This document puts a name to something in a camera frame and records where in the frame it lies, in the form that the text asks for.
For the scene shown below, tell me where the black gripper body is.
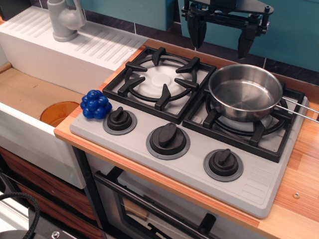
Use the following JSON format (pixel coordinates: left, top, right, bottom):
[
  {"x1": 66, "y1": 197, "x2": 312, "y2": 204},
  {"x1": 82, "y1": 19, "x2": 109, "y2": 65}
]
[{"x1": 182, "y1": 0, "x2": 274, "y2": 36}]

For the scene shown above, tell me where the black right stove knob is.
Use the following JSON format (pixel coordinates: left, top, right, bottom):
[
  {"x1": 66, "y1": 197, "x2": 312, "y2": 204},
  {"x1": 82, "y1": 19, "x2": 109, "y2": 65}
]
[{"x1": 203, "y1": 148, "x2": 244, "y2": 182}]

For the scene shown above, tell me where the black burner grate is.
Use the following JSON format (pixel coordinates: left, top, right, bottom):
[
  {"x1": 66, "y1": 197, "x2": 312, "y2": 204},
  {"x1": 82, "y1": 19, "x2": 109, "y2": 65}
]
[
  {"x1": 103, "y1": 47, "x2": 216, "y2": 124},
  {"x1": 182, "y1": 86, "x2": 306, "y2": 163}
]

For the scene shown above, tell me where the wooden drawer front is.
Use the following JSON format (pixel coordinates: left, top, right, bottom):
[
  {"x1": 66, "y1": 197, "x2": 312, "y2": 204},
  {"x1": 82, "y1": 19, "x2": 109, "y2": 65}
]
[{"x1": 0, "y1": 148, "x2": 105, "y2": 239}]

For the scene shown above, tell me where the toy oven door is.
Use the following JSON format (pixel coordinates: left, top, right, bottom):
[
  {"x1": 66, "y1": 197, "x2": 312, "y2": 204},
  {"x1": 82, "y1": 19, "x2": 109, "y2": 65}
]
[{"x1": 93, "y1": 166, "x2": 252, "y2": 239}]

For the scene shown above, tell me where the black braided cable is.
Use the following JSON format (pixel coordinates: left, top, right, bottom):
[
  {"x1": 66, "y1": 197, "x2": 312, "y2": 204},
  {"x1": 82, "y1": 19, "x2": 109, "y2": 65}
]
[{"x1": 0, "y1": 191, "x2": 41, "y2": 239}]

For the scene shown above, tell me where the grey toy stove top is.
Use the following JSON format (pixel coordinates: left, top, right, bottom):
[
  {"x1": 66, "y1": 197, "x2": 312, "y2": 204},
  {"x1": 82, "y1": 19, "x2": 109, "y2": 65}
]
[{"x1": 70, "y1": 47, "x2": 309, "y2": 218}]

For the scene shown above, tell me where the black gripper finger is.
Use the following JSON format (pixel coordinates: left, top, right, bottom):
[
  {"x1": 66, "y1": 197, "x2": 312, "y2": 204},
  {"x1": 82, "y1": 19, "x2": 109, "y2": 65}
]
[
  {"x1": 238, "y1": 24, "x2": 258, "y2": 59},
  {"x1": 187, "y1": 10, "x2": 207, "y2": 49}
]

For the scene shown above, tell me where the white toy sink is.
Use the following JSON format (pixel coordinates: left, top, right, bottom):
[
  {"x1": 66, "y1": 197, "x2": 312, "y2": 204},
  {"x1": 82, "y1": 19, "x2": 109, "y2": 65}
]
[{"x1": 0, "y1": 6, "x2": 146, "y2": 189}]

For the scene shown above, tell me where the stainless steel pan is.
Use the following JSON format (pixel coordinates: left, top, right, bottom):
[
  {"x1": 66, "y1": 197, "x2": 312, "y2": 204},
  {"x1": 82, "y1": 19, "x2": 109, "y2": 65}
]
[{"x1": 208, "y1": 64, "x2": 318, "y2": 123}]

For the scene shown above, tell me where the grey toy faucet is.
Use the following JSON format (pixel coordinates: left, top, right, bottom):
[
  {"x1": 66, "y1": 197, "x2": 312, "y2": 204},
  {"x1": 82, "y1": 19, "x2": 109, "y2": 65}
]
[{"x1": 47, "y1": 0, "x2": 86, "y2": 42}]

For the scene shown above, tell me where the black middle stove knob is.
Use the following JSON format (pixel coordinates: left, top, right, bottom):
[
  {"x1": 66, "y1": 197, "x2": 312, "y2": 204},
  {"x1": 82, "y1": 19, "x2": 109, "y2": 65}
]
[{"x1": 146, "y1": 122, "x2": 190, "y2": 160}]

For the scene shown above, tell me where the orange plastic bowl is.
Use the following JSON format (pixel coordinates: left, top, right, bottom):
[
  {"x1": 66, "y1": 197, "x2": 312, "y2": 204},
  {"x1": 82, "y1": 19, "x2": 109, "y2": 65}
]
[{"x1": 40, "y1": 101, "x2": 79, "y2": 127}]

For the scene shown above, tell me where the black right burner grate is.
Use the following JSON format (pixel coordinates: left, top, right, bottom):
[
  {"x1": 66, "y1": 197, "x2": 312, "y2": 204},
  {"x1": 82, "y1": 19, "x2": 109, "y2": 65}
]
[{"x1": 182, "y1": 86, "x2": 306, "y2": 163}]

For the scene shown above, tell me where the black left stove knob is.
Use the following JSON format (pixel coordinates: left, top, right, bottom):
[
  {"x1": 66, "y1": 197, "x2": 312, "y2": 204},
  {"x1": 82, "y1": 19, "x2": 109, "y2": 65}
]
[{"x1": 103, "y1": 107, "x2": 137, "y2": 135}]

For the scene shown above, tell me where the black stove knob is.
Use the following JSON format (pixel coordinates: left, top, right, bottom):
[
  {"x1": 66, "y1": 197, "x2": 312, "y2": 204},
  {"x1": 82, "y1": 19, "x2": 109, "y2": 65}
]
[
  {"x1": 203, "y1": 148, "x2": 244, "y2": 182},
  {"x1": 146, "y1": 122, "x2": 190, "y2": 160},
  {"x1": 103, "y1": 107, "x2": 137, "y2": 135}
]

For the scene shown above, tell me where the blue toy blueberry cluster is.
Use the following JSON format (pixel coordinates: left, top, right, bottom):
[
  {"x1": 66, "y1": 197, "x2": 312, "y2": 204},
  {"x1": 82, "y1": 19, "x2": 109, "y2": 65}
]
[{"x1": 80, "y1": 90, "x2": 112, "y2": 120}]

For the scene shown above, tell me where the black left burner grate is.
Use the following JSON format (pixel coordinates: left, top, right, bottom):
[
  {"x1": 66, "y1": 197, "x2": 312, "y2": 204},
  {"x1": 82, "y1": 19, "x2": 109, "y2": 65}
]
[{"x1": 103, "y1": 47, "x2": 216, "y2": 124}]

